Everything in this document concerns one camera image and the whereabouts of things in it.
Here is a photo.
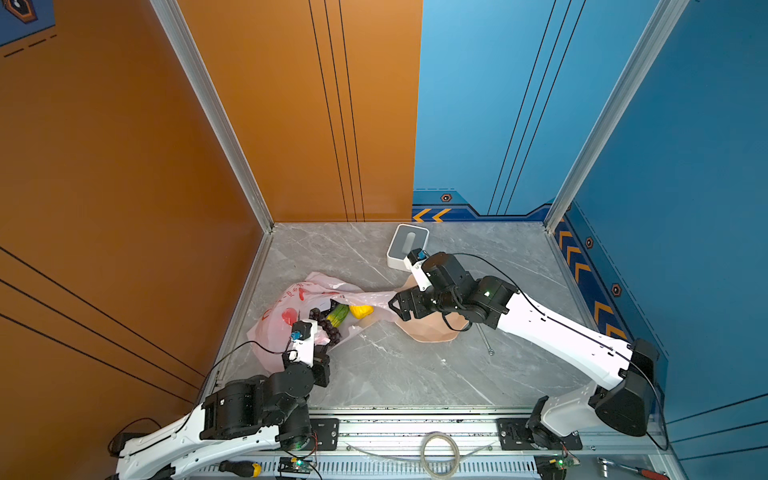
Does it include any beige fruit plate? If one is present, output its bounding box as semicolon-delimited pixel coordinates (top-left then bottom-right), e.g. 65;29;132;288
395;312;469;343

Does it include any white grey tissue box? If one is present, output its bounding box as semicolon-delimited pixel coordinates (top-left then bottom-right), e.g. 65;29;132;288
386;224;430;271

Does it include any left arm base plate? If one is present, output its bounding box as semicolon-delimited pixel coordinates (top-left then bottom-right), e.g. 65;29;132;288
300;417;340;452

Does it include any pink plastic bag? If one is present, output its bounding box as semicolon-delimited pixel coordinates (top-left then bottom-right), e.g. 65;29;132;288
247;272;399;373

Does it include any red handled screwdriver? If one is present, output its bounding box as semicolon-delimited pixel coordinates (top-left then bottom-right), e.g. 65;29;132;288
596;457;670;480

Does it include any green circuit board left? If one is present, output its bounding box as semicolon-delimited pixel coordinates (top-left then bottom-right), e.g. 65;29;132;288
276;456;318;479

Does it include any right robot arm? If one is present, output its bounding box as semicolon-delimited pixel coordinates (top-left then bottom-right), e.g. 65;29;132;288
389;249;661;449

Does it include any right aluminium corner post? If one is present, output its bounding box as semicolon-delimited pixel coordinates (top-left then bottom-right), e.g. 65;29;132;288
543;0;689;234

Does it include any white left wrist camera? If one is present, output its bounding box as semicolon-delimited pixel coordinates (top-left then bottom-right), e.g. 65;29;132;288
282;320;319;367

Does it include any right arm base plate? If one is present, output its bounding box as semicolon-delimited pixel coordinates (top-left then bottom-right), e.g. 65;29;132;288
496;417;583;451

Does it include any left aluminium corner post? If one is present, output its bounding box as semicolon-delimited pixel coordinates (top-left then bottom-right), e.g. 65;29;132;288
150;0;274;234

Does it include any aluminium corner post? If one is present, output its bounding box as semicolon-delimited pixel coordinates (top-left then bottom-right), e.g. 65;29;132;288
150;0;274;234
543;0;689;234

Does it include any green circuit board right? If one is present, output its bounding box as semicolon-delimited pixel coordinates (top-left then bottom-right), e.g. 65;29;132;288
534;455;581;480

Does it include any dark purple grape bunch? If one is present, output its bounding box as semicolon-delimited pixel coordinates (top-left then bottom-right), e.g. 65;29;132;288
309;308;342;346

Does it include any orange green papaya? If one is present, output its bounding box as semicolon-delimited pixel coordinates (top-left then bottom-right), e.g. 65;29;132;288
326;304;350;328

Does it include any black yellow screwdriver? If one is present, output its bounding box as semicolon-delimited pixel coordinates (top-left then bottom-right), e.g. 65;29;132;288
218;460;262;478

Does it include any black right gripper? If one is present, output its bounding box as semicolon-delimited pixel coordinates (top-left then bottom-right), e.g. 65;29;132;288
386;284;462;322

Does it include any aluminium front rail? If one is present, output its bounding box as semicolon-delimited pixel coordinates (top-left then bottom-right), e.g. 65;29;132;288
158;410;685;480

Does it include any coiled clear cable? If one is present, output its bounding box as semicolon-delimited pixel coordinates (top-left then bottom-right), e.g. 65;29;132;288
344;431;496;480

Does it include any green circuit board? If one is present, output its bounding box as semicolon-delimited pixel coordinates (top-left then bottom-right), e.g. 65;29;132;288
276;456;318;479
534;455;581;480

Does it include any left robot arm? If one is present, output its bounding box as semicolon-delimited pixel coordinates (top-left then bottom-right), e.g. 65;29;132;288
112;348;330;479

